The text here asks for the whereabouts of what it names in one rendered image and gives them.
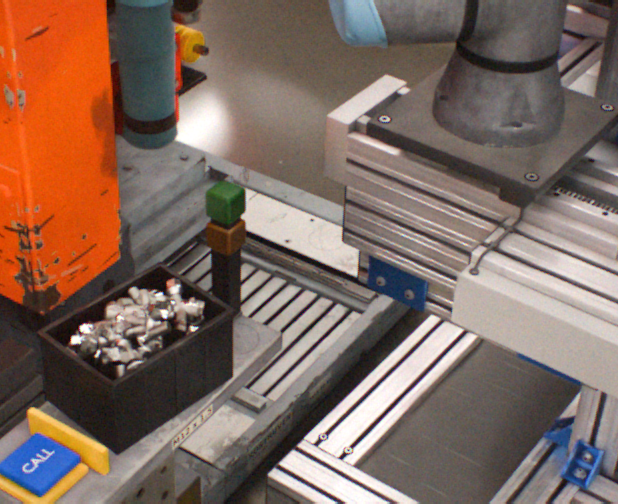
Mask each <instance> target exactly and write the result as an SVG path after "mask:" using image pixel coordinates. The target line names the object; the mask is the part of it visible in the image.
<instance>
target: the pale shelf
mask: <svg viewBox="0 0 618 504"><path fill-rule="evenodd" d="M282 338H283V336H282V332H279V331H277V330H275V329H273V328H271V327H269V326H266V325H264V324H262V323H260V322H258V321H256V320H254V319H251V318H249V317H247V316H245V315H243V314H242V315H241V316H239V317H238V318H237V319H236V320H235V321H234V322H233V378H232V379H230V380H229V381H227V382H226V383H224V384H223V385H221V386H220V387H218V388H217V389H215V390H214V391H212V392H211V393H209V394H208V395H206V396H205V397H203V398H202V399H201V400H199V401H198V402H196V403H195V404H193V405H192V406H190V407H189V408H187V409H186V410H184V411H183V412H181V413H180V414H178V415H177V416H175V417H174V418H172V419H171V420H170V421H168V422H167V423H165V424H164V425H162V426H161V427H159V428H158V429H156V430H155V431H153V432H152V433H150V434H149V435H147V436H146V437H144V438H143V439H141V440H140V441H138V442H137V443H136V444H134V445H133V446H131V447H130V448H128V449H127V450H125V451H124V452H122V453H121V454H119V455H118V456H117V455H116V454H115V453H113V452H112V451H111V450H110V449H108V448H107V447H106V446H105V445H103V444H102V443H101V442H99V441H98V440H97V439H96V438H94V437H93V436H92V435H91V434H89V433H88V432H87V431H85V430H84V429H83V428H82V427H80V426H79V425H78V424H77V423H75V422H74V421H73V420H71V419H70V418H69V417H68V416H66V415H65V414H64V413H63V412H61V411H60V410H59V409H57V408H56V407H55V406H54V405H52V404H51V403H50V402H49V401H47V402H45V403H44V404H43V405H42V406H40V407H39V408H38V409H37V410H39V411H41V412H43V413H45V414H47V415H48V416H50V417H52V418H54V419H56V420H57V421H59V422H61V423H63V424H65V425H67V426H68V427H70V428H72V429H74V430H76V431H77V432H79V433H81V434H83V435H85V436H86V437H88V438H90V439H92V440H94V441H96V442H97V443H99V444H101V445H103V446H105V447H106V448H107V449H108V459H109V472H108V473H107V474H106V475H103V474H101V473H99V472H97V471H96V470H94V469H92V468H90V467H89V466H88V472H87V473H86V474H85V475H84V476H83V477H82V478H81V479H79V480H78V481H77V482H76V483H75V484H74V485H73V486H72V487H71V488H69V489H68V490H67V491H66V492H65V493H64V494H63V495H62V496H61V497H60V498H58V499H57V500H56V501H55V502H54V503H53V504H120V503H121V502H122V501H123V500H124V499H125V498H126V497H127V496H128V495H129V494H130V493H131V492H133V491H134V490H135V489H136V488H137V487H138V486H139V485H140V484H141V483H142V482H143V481H144V480H145V479H146V478H147V477H148V476H149V475H150V474H151V473H153V472H154V471H155V470H156V469H157V468H158V467H159V466H160V465H161V464H162V463H163V462H164V461H165V460H166V459H167V458H168V457H169V456H170V455H171V454H172V453H174V452H175V451H176V450H177V449H178V448H179V447H180V446H181V445H182V444H183V443H184V442H185V441H186V440H187V439H188V438H189V437H190V436H191V435H192V434H194V433H195V432H196V431H197V430H198V429H199V428H200V427H201V426H202V425H203V424H204V423H205V422H206V421H207V420H208V419H209V418H210V417H211V416H212V415H213V414H215V413H216V412H217V411H218V410H219V409H220V408H221V407H222V406H223V405H224V404H225V403H226V402H227V401H228V400H229V399H230V398H231V397H232V396H233V395H235V394H236V393H237V392H238V391H239V390H240V389H241V388H242V387H243V386H244V385H245V384H246V383H247V382H248V381H249V380H250V379H251V378H252V377H253V376H254V375H256V374H257V373H258V372H259V371H260V370H261V369H262V368H263V367H264V366H265V365H266V364H267V363H268V362H269V361H270V360H271V359H272V358H273V357H274V356H275V355H277V354H278V353H279V352H280V351H281V350H282ZM32 436H33V435H32V434H31V433H30V426H29V419H28V417H27V418H26V419H25V420H23V421H22V422H21V423H20V424H18V425H17V426H16V427H15V428H14V429H12V430H11V431H10V432H9V433H7V434H6V435H5V436H4V437H3V438H1V439H0V462H2V461H3V460H4V459H5V458H6V457H8V456H9V455H10V454H11V453H12V452H14V451H15V450H16V449H17V448H18V447H20V446H21V445H22V444H23V443H24V442H26V441H27V440H28V439H29V438H30V437H32ZM0 504H26V503H24V502H23V501H21V500H19V499H18V498H16V497H14V496H13V495H11V494H9V493H8V492H6V491H4V490H3V489H1V488H0Z"/></svg>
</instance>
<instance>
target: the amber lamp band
mask: <svg viewBox="0 0 618 504"><path fill-rule="evenodd" d="M245 242H246V222H245V220H244V219H241V221H240V222H239V223H237V224H236V225H235V226H234V227H232V228H231V229H230V230H226V229H223V228H221V227H219V226H216V225H214V224H212V223H211V220H210V221H209V222H208V223H207V224H206V245H207V247H209V248H211V249H213V250H215V251H217V252H220V253H222V254H224V255H227V256H230V255H232V254H233V253H234V252H235V251H237V250H238V249H239V248H240V247H242V246H243V245H244V244H245Z"/></svg>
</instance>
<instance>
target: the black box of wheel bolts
mask: <svg viewBox="0 0 618 504"><path fill-rule="evenodd" d="M234 315H235V309H233V308H232V307H230V306H229V305H227V304H226V303H224V302H222V301H221V300H219V299H218V298H216V297H215V296H213V295H212V294H210V293H208V292H207V291H205V290H204V289H202V288H201V287H199V286H198V285H196V284H195V283H193V282H191V281H190V280H188V279H187V278H185V277H184V276H182V275H181V274H179V273H177V272H176V271H174V270H173V269H171V268H170V267H168V266H167V265H165V264H163V263H162V262H158V263H156V264H155V265H153V266H151V267H149V268H148V269H146V270H144V271H142V272H141V273H139V274H137V275H135V276H134V277H132V278H130V279H128V280H127V281H125V282H123V283H121V284H120V285H118V286H116V287H114V288H113V289H111V290H109V291H107V292H106V293H104V294H102V295H100V296H99V297H97V298H95V299H93V300H92V301H90V302H88V303H86V304H85V305H83V306H81V307H79V308H78V309H76V310H74V311H72V312H71V313H69V314H67V315H65V316H64V317H62V318H60V319H58V320H57V321H55V322H53V323H51V324H50V325H48V326H46V327H44V328H43V329H41V330H39V331H38V332H37V337H38V338H39V339H40V346H41V354H42V362H43V370H44V378H45V386H46V394H47V401H49V402H50V403H51V404H52V405H54V406H55V407H56V408H57V409H59V410H60V411H61V412H63V413H64V414H65V415H66V416H68V417H69V418H70V419H71V420H73V421H74V422H75V423H77V424H78V425H79V426H80V427H82V428H83V429H84V430H85V431H87V432H88V433H89V434H91V435H92V436H93V437H94V438H96V439H97V440H98V441H99V442H101V443H102V444H103V445H105V446H106V447H107V448H108V449H110V450H111V451H112V452H113V453H115V454H116V455H117V456H118V455H119V454H121V453H122V452H124V451H125V450H127V449H128V448H130V447H131V446H133V445H134V444H136V443H137V442H138V441H140V440H141V439H143V438H144V437H146V436H147V435H149V434H150V433H152V432H153V431H155V430H156V429H158V428H159V427H161V426H162V425H164V424H165V423H167V422H168V421H170V420H171V419H172V418H174V417H175V416H177V415H178V414H180V413H181V412H183V411H184V410H186V409H187V408H189V407H190V406H192V405H193V404H195V403H196V402H198V401H199V400H201V399H202V398H203V397H205V396H206V395H208V394H209V393H211V392H212V391H214V390H215V389H217V388H218V387H220V386H221V385H223V384H224V383H226V382H227V381H229V380H230V379H232V378H233V316H234Z"/></svg>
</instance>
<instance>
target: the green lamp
mask: <svg viewBox="0 0 618 504"><path fill-rule="evenodd" d="M205 197H206V215H207V216H208V217H210V218H212V219H215V220H217V221H219V222H222V223H224V224H226V225H230V224H232V223H233V222H234V221H235V220H237V219H238V218H239V217H240V216H242V215H243V214H244V213H245V212H246V190H245V188H243V187H241V186H238V185H236V184H233V183H231V182H229V181H226V180H221V181H220V182H218V183H217V184H216V185H214V186H213V187H212V188H210V189H209V190H208V191H206V194H205Z"/></svg>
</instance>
